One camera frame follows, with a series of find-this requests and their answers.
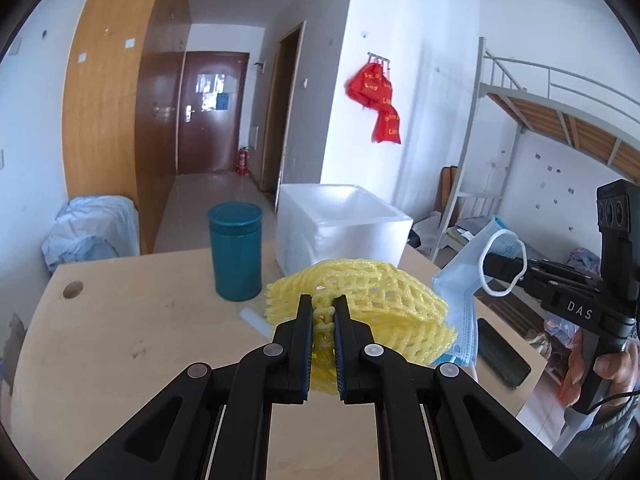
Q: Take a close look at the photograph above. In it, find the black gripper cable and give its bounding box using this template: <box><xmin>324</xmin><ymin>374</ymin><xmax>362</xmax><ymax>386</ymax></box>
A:
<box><xmin>590</xmin><ymin>391</ymin><xmax>640</xmax><ymax>413</ymax></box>

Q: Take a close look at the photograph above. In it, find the white foam box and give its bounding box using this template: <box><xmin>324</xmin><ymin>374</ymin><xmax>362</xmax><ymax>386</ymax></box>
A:
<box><xmin>276</xmin><ymin>183</ymin><xmax>414</xmax><ymax>281</ymax></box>

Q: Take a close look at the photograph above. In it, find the black smartphone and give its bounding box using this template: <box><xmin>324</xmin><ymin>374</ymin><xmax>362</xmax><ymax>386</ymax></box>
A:
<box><xmin>475</xmin><ymin>317</ymin><xmax>532</xmax><ymax>388</ymax></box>

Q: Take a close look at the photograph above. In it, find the teal metal canister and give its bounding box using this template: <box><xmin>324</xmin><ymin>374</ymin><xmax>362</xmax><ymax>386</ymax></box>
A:
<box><xmin>208</xmin><ymin>202</ymin><xmax>264</xmax><ymax>303</ymax></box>

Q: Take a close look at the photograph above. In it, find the person's right forearm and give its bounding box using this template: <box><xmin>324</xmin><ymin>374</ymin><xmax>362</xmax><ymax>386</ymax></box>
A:
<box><xmin>562</xmin><ymin>395</ymin><xmax>640</xmax><ymax>480</ymax></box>

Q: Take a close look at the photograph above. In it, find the red cloth bag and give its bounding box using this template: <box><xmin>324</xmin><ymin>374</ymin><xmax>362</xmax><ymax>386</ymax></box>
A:
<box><xmin>345</xmin><ymin>63</ymin><xmax>381</xmax><ymax>106</ymax></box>
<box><xmin>372</xmin><ymin>72</ymin><xmax>396</xmax><ymax>111</ymax></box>
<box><xmin>372</xmin><ymin>107</ymin><xmax>402</xmax><ymax>145</ymax></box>

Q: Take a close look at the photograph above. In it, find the brown wooden board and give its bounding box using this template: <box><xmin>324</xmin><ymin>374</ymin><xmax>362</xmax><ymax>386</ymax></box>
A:
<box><xmin>440</xmin><ymin>165</ymin><xmax>463</xmax><ymax>231</ymax></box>

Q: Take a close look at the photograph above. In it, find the brown side door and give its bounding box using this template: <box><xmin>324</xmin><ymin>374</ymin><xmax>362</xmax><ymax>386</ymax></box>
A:
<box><xmin>260</xmin><ymin>21</ymin><xmax>307</xmax><ymax>192</ymax></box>

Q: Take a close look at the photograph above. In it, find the grey folded cloth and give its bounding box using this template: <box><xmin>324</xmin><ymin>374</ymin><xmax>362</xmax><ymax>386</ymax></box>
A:
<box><xmin>447</xmin><ymin>215</ymin><xmax>501</xmax><ymax>251</ymax></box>

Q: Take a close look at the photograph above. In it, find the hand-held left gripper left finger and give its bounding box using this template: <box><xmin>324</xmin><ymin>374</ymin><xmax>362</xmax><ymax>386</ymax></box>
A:
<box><xmin>65</xmin><ymin>294</ymin><xmax>313</xmax><ymax>480</ymax></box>

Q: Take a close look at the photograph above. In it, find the yellow foam net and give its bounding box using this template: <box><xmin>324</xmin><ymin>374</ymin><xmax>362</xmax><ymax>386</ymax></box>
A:
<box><xmin>263</xmin><ymin>258</ymin><xmax>458</xmax><ymax>395</ymax></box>

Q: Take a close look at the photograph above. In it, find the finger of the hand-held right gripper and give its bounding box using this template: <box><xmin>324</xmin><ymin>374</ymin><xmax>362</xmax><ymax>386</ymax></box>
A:
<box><xmin>482</xmin><ymin>252</ymin><xmax>556</xmax><ymax>306</ymax></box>
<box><xmin>527</xmin><ymin>258</ymin><xmax>608</xmax><ymax>287</ymax></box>

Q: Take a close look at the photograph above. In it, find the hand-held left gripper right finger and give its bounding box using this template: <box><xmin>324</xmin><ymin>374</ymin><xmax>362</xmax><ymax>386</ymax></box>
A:
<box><xmin>332</xmin><ymin>294</ymin><xmax>566</xmax><ymax>480</ymax></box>

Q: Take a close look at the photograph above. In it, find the wooden wardrobe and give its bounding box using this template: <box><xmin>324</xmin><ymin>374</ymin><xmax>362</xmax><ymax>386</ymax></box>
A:
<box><xmin>61</xmin><ymin>0</ymin><xmax>191</xmax><ymax>256</ymax></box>

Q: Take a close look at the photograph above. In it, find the blue face mask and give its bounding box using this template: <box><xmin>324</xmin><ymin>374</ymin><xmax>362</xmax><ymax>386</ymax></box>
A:
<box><xmin>432</xmin><ymin>215</ymin><xmax>527</xmax><ymax>366</ymax></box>

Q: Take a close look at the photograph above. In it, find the brown entry door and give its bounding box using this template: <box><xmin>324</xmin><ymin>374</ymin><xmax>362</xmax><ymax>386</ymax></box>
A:
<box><xmin>175</xmin><ymin>51</ymin><xmax>251</xmax><ymax>176</ymax></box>

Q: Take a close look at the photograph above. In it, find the person's right hand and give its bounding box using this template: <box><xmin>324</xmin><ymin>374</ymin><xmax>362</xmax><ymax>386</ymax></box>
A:
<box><xmin>564</xmin><ymin>329</ymin><xmax>640</xmax><ymax>411</ymax></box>

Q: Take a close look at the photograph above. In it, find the light blue cloth bundle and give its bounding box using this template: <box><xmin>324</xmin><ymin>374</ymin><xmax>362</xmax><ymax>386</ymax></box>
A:
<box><xmin>41</xmin><ymin>196</ymin><xmax>141</xmax><ymax>273</ymax></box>

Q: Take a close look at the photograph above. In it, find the colourful bedding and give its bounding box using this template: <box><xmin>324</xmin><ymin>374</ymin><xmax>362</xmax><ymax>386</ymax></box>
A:
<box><xmin>567</xmin><ymin>247</ymin><xmax>601</xmax><ymax>271</ymax></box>

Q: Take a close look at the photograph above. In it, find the grey metal bunk bed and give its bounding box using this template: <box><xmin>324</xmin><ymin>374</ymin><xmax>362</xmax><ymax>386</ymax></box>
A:
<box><xmin>430</xmin><ymin>37</ymin><xmax>640</xmax><ymax>281</ymax></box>

